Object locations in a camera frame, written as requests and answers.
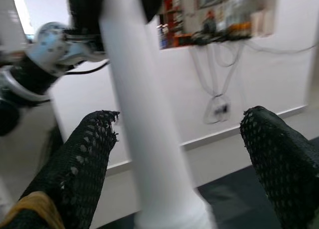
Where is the black power adapter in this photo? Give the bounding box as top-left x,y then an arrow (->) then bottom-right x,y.
213,103 -> 229,115

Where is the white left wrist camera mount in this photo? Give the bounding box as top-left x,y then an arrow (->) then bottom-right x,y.
26,21 -> 87,76

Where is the red shelf box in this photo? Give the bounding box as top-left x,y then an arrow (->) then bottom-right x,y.
163,0 -> 175,36

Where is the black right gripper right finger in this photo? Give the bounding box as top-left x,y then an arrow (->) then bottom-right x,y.
239,105 -> 319,229

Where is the yellow rubber band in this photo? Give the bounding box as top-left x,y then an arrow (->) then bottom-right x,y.
0,191 -> 66,229

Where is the black wall power cable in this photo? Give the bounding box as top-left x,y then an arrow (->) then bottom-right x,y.
188,40 -> 316,126

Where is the black table cloth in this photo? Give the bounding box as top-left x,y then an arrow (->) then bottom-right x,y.
96,136 -> 319,229

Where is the white shelf container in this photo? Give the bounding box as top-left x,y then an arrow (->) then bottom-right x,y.
250,10 -> 274,37

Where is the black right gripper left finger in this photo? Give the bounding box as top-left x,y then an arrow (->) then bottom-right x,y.
0,110 -> 121,229

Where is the white plastic table leg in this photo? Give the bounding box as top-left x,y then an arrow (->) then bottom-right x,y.
99,0 -> 218,229

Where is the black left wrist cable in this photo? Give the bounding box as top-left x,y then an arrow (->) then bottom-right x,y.
62,58 -> 111,76

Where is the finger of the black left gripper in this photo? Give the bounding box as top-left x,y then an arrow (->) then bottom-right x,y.
67,0 -> 105,30
136,0 -> 164,24

